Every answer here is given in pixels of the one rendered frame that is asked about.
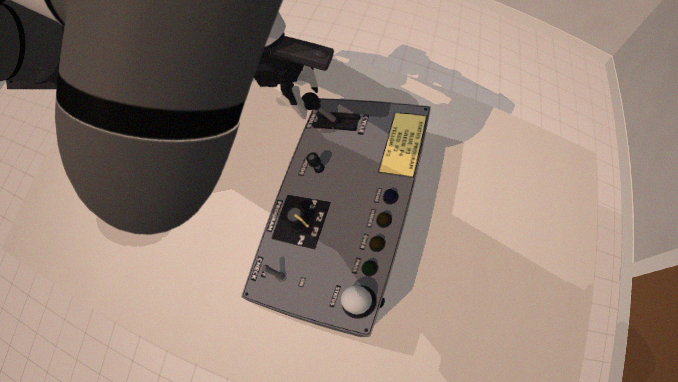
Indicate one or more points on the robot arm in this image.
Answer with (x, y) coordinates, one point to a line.
(161, 70)

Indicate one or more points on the grey control console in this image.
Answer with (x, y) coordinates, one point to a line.
(308, 264)

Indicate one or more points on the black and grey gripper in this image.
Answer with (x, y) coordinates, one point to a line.
(271, 70)

